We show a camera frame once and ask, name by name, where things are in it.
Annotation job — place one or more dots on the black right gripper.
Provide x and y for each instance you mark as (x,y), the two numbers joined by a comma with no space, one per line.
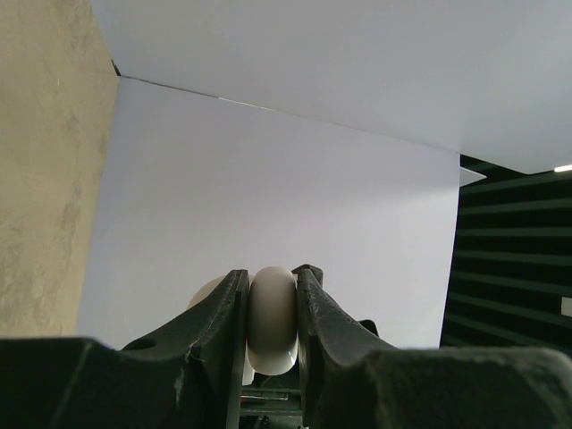
(275,401)

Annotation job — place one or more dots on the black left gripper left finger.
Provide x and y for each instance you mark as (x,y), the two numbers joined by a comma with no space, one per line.
(185,374)

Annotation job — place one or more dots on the white earbud charging case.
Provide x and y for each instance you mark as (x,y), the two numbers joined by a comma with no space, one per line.
(271,332)

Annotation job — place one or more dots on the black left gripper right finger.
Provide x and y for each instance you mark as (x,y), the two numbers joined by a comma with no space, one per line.
(351,379)

